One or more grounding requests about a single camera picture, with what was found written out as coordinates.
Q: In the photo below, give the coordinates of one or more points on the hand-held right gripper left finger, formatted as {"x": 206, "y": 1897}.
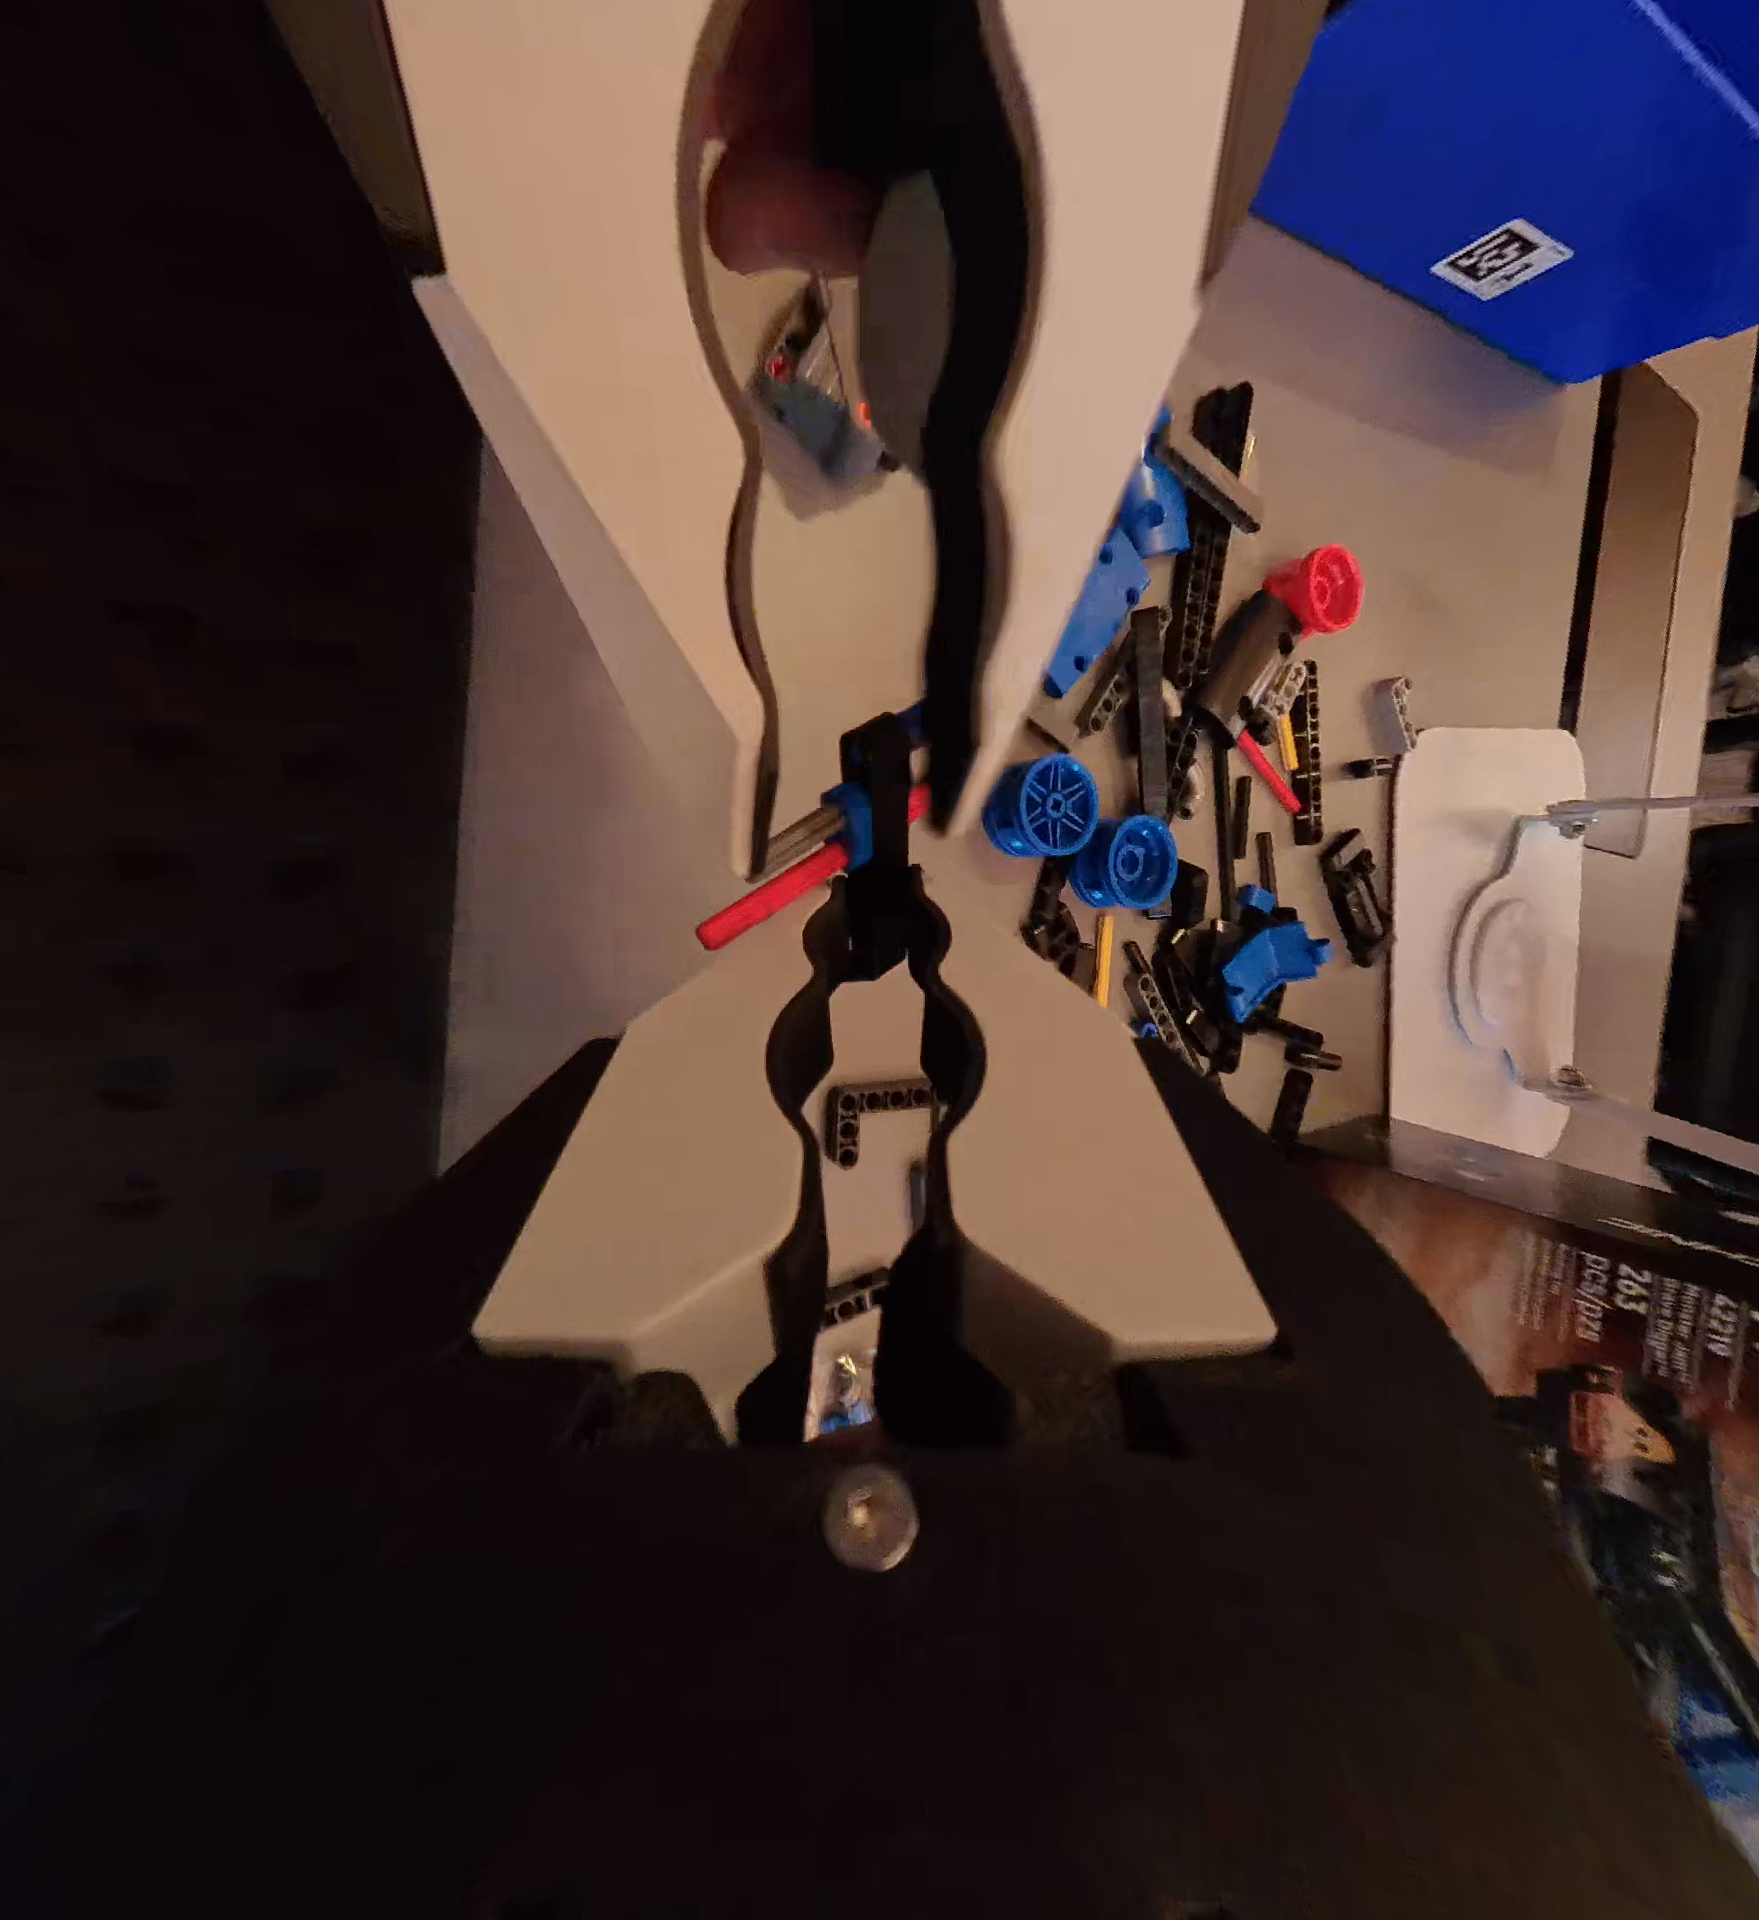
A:
{"x": 640, "y": 1203}

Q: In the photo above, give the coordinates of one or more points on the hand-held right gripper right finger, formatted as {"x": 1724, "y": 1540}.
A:
{"x": 1104, "y": 1203}

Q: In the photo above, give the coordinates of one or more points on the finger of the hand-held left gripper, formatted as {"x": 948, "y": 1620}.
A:
{"x": 1104, "y": 224}
{"x": 566, "y": 224}

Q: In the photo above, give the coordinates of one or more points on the red toy axle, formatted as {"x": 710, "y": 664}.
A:
{"x": 1267, "y": 776}
{"x": 762, "y": 908}

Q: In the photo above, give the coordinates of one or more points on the grey desk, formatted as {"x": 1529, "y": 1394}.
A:
{"x": 1344, "y": 449}

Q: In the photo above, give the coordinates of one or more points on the person's left hand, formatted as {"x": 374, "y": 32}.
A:
{"x": 790, "y": 211}

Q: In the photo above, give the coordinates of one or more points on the black straight toy beam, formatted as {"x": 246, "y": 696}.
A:
{"x": 857, "y": 1296}

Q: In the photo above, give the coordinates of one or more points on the grey toy beam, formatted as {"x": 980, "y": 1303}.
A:
{"x": 1208, "y": 482}

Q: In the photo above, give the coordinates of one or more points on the clear bag of toy parts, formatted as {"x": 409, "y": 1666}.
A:
{"x": 844, "y": 1386}

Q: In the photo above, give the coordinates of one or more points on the blue curved toy panel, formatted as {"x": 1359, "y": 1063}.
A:
{"x": 1163, "y": 510}

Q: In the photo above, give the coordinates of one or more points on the blue toy wheel rim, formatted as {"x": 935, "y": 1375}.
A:
{"x": 1124, "y": 864}
{"x": 1042, "y": 807}

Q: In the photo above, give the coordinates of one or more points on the blue flat toy panel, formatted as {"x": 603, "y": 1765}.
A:
{"x": 1104, "y": 605}

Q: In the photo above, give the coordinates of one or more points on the red toy wheel rim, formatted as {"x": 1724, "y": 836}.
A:
{"x": 1325, "y": 585}

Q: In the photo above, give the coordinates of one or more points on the black toy block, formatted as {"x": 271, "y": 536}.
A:
{"x": 1238, "y": 664}

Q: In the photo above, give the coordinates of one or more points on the blue plastic bin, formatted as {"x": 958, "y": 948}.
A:
{"x": 1571, "y": 153}

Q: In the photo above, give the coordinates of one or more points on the pile of black toy beams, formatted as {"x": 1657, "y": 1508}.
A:
{"x": 1151, "y": 706}

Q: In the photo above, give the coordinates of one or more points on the black toy truck box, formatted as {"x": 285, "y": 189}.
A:
{"x": 1643, "y": 1423}

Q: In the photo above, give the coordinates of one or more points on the black toy frame piece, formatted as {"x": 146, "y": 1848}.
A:
{"x": 1357, "y": 900}

